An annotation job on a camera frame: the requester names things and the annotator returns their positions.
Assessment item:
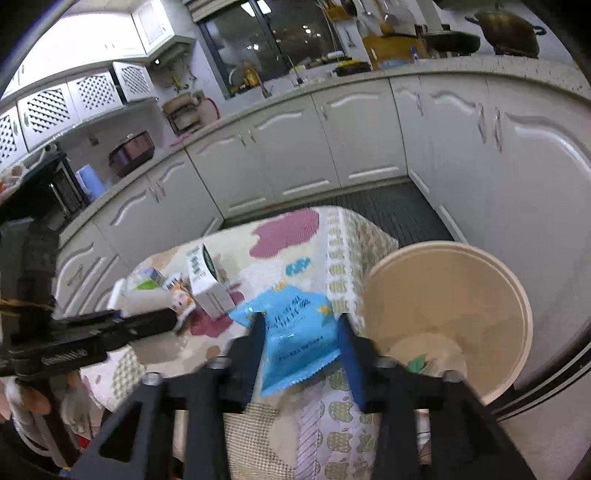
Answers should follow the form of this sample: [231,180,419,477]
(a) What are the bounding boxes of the bronze stockpot with lid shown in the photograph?
[465,9,546,58]

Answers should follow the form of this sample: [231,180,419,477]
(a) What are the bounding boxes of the cartoon printed wrapper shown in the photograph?
[164,272,195,320]

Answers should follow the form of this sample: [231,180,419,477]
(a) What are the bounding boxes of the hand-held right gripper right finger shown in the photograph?
[336,314,539,480]

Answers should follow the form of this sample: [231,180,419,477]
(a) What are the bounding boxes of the green white medicine box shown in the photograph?
[134,268,167,291]

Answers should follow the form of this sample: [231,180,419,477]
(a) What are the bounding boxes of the black countertop oven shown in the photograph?
[28,154,90,222]

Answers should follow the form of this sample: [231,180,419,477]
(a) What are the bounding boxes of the dark ribbed floor mat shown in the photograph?
[222,181,455,250]

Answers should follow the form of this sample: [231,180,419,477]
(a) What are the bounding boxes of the red hose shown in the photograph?
[198,95,222,123]

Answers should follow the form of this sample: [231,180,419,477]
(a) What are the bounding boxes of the dark kitchen window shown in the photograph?
[198,0,345,100]

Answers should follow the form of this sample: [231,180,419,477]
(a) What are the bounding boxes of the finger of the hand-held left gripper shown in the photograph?
[52,308,180,344]

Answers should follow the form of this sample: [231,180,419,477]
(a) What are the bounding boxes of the tall steel faucet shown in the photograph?
[228,65,273,99]

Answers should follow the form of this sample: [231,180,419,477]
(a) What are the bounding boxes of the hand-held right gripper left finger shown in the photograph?
[69,314,266,480]

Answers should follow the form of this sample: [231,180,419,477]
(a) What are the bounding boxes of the blue snack packet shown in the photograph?
[228,285,342,398]

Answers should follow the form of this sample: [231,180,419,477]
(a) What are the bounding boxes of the black pot rack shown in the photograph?
[163,92,204,134]

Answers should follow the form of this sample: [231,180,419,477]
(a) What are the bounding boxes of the maroon rice cooker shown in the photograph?
[108,130,155,178]

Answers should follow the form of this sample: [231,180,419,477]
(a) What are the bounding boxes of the person's left hand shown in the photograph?
[16,384,52,416]

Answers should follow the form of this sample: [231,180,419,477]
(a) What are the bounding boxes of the printed pastel tablecloth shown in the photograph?
[78,206,400,480]

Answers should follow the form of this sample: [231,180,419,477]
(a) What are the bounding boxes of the beige plastic bin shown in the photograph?
[361,241,533,404]

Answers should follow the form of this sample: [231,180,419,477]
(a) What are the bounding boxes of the white lattice wall cabinet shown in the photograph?
[0,60,155,158]

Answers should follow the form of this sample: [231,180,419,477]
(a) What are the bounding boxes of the yellow utensil holder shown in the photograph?
[318,0,347,21]

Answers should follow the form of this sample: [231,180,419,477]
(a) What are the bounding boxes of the black pot yellow lid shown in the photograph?
[333,59,372,77]

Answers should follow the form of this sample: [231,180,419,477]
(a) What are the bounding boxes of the white carton dark green edge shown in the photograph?
[186,244,235,319]

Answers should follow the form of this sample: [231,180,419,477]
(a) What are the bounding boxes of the wooden cutting board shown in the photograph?
[361,33,428,70]

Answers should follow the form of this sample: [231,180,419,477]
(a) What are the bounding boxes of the striped roller blind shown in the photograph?
[190,0,259,20]

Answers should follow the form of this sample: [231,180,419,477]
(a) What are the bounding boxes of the white kitchen base cabinets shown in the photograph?
[53,58,591,333]

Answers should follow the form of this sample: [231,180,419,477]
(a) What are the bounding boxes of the black wok with lid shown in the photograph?
[416,25,482,55]

